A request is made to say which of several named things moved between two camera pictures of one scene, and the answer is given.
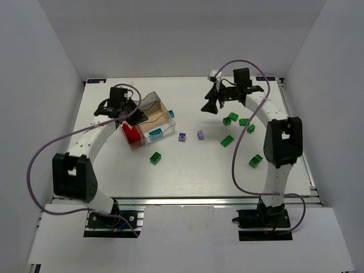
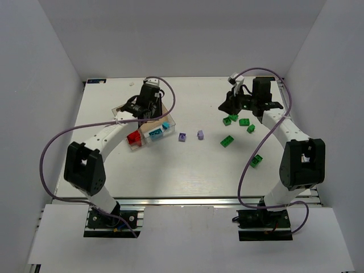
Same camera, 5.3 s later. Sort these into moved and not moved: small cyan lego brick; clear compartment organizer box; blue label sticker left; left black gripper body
Moved: small cyan lego brick; left black gripper body
Not moved: clear compartment organizer box; blue label sticker left
